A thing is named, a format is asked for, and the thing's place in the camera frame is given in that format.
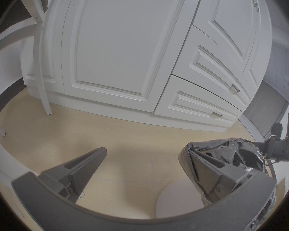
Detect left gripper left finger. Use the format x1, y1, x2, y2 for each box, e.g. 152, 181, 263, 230
38, 147, 108, 204

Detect white wardrobe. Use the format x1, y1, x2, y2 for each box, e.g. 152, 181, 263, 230
22, 0, 272, 132

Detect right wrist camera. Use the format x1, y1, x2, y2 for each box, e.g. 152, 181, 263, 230
271, 123, 284, 139

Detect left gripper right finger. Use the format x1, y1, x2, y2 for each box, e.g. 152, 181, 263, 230
189, 149, 248, 203

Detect white trash bin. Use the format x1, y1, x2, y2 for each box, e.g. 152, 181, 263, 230
155, 180, 204, 219

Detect white chair grey cushions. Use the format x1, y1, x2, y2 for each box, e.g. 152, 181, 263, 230
0, 0, 53, 177

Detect black plastic bag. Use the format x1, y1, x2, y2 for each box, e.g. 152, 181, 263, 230
178, 137, 276, 206

